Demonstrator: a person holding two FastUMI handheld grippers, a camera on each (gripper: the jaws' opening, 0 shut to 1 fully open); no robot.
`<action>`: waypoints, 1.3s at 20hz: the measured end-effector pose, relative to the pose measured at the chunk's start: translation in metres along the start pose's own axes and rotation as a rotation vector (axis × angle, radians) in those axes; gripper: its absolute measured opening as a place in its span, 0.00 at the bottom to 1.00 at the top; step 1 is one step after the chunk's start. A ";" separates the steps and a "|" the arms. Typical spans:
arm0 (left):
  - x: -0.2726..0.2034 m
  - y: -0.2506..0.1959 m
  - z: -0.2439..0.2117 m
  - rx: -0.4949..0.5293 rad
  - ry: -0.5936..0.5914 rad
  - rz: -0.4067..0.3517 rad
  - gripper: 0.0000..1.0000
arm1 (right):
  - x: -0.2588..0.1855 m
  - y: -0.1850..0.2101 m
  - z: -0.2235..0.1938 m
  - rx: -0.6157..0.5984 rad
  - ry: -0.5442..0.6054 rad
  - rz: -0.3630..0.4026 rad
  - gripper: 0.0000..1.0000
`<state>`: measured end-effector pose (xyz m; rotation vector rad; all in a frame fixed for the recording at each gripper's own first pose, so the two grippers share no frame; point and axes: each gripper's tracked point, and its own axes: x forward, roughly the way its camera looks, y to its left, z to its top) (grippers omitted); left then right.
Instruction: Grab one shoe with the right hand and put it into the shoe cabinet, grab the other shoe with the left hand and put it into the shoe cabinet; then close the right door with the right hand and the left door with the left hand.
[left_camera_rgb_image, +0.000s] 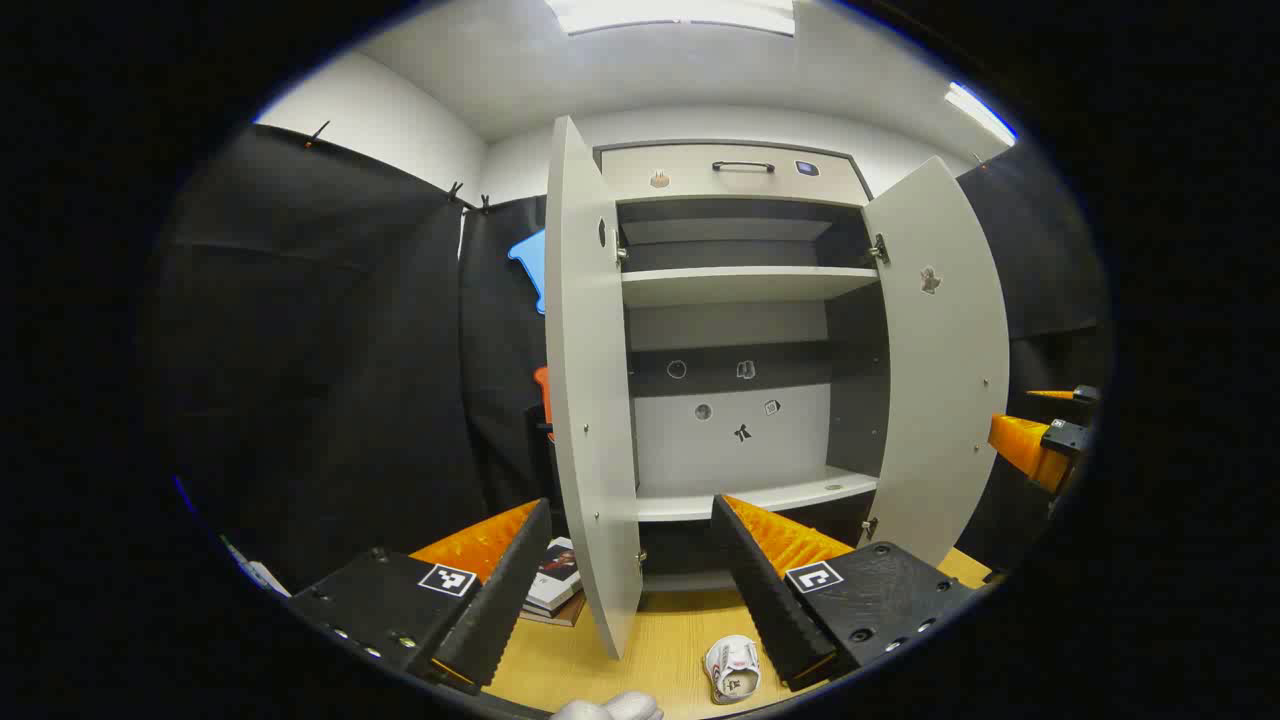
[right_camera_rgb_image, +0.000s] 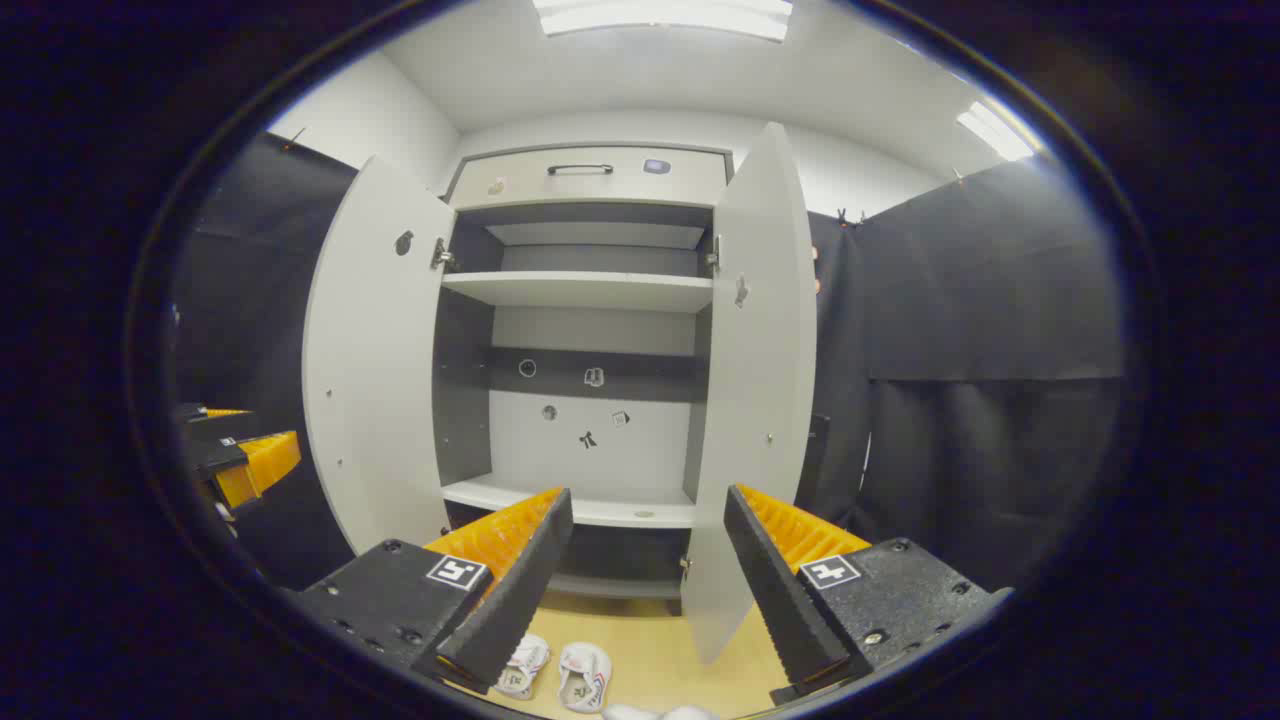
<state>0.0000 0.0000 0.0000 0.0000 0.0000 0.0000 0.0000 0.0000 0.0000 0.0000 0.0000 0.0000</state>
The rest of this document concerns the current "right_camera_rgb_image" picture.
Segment white canvas shoe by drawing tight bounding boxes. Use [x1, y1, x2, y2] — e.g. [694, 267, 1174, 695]
[557, 641, 614, 714]
[493, 633, 553, 700]

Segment grey shoe cabinet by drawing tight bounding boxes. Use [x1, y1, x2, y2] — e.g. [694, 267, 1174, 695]
[432, 143, 736, 616]

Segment ceiling light panel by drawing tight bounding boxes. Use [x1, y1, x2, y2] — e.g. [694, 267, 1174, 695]
[955, 100, 1036, 163]
[532, 0, 794, 43]

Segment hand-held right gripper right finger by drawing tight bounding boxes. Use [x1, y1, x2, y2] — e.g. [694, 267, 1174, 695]
[723, 484, 1013, 704]

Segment grey shoe cabinet door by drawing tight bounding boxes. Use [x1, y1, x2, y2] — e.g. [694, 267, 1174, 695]
[680, 122, 819, 666]
[302, 155, 459, 556]

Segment grey cabinet drawer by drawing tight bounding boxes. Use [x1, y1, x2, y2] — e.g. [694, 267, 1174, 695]
[448, 148, 729, 211]

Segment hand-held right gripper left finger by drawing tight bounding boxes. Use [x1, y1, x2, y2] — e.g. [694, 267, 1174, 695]
[285, 487, 574, 696]

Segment black backdrop cloth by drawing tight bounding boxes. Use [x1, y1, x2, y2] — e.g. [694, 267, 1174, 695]
[178, 130, 361, 591]
[795, 155, 1129, 593]

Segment grey cabinet shelf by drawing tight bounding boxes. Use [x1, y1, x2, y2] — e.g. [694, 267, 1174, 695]
[442, 270, 715, 315]
[485, 222, 706, 251]
[442, 475, 698, 529]

